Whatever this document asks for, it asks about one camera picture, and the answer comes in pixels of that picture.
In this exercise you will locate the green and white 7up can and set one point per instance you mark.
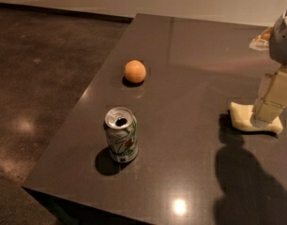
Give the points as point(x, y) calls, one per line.
point(120, 126)

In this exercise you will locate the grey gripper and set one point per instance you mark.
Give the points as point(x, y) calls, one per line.
point(282, 39)

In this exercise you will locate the yellow sponge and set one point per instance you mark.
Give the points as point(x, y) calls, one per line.
point(242, 119)

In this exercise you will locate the orange fruit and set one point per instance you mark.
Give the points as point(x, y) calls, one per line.
point(135, 71)

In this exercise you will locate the crumpled snack wrapper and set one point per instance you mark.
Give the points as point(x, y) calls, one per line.
point(261, 43)

